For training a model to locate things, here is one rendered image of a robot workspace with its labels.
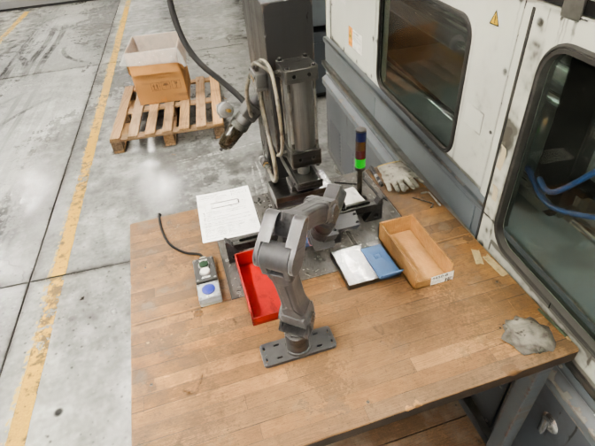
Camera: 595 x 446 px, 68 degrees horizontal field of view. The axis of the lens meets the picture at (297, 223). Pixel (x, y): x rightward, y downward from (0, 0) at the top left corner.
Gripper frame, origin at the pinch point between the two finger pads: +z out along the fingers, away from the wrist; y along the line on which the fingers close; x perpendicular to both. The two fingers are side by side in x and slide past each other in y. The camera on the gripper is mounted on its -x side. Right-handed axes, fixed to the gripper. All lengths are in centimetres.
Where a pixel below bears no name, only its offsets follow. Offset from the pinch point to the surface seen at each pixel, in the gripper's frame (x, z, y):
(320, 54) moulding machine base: -117, 199, 233
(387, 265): -20.1, 0.9, -12.8
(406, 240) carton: -32.6, 7.2, -5.0
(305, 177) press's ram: -0.9, -10.4, 17.1
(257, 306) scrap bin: 21.5, 4.4, -13.7
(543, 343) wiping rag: -44, -19, -46
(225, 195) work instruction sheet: 19, 36, 38
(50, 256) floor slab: 128, 173, 82
